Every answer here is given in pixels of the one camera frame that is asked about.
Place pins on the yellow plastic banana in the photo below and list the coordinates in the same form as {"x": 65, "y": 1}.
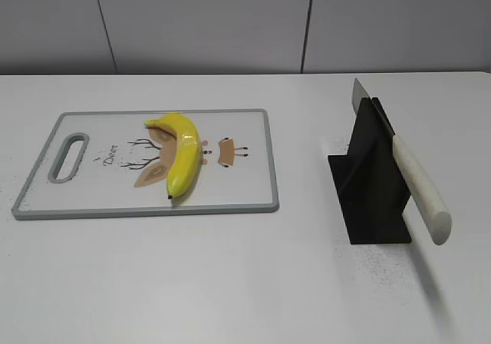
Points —
{"x": 182, "y": 173}

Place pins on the white-handled kitchen knife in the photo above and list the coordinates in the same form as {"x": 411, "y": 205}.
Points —
{"x": 430, "y": 204}

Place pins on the black knife stand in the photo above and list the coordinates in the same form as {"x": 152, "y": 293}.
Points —
{"x": 370, "y": 187}

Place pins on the white grey-rimmed cutting board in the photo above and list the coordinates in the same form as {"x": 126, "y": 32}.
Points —
{"x": 109, "y": 164}

